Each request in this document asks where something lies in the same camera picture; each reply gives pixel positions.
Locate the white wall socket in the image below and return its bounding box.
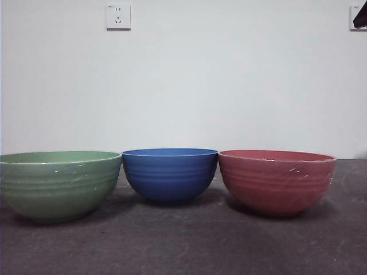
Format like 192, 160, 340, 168
349, 5, 367, 32
106, 4, 132, 32

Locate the blue ribbed bowl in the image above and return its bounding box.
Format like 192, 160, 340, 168
122, 147, 220, 207

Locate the red ribbed bowl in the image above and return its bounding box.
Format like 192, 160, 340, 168
217, 148, 338, 217

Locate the green ribbed bowl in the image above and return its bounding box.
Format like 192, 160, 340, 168
0, 150, 123, 225

